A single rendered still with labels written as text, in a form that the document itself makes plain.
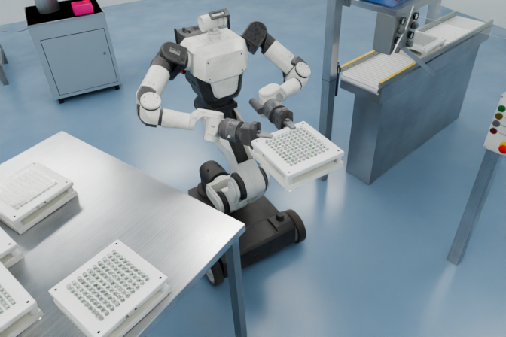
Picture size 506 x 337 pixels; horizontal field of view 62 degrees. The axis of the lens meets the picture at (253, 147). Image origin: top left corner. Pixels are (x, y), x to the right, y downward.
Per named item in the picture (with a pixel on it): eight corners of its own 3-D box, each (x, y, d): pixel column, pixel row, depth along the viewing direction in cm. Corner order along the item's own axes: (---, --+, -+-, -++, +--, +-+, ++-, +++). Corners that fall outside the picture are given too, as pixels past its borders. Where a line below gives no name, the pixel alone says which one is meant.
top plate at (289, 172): (344, 156, 151) (345, 151, 150) (288, 180, 142) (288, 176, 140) (303, 124, 168) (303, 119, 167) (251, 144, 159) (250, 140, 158)
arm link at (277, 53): (301, 80, 209) (267, 50, 207) (316, 65, 199) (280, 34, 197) (292, 93, 202) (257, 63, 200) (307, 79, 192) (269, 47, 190)
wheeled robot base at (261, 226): (174, 212, 268) (165, 172, 248) (244, 182, 288) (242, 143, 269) (220, 285, 223) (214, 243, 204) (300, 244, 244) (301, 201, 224)
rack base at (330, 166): (342, 166, 154) (343, 161, 153) (288, 192, 145) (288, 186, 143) (303, 135, 171) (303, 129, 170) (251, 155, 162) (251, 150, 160)
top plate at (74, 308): (99, 344, 110) (97, 340, 109) (50, 294, 123) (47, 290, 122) (169, 280, 125) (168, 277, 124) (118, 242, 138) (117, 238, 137)
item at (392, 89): (379, 104, 237) (382, 89, 231) (339, 87, 255) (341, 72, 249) (488, 39, 303) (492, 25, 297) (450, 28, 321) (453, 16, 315)
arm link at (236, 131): (262, 116, 161) (235, 110, 166) (251, 129, 154) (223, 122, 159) (263, 143, 168) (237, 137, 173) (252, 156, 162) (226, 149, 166)
